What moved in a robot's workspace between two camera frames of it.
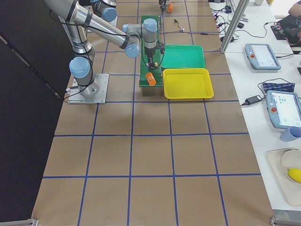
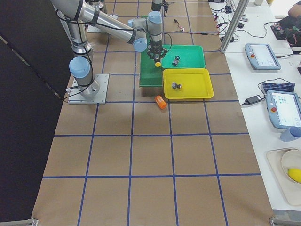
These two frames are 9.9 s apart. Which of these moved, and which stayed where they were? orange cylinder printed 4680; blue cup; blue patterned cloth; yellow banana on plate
Moved: orange cylinder printed 4680
Stayed: yellow banana on plate; blue cup; blue patterned cloth
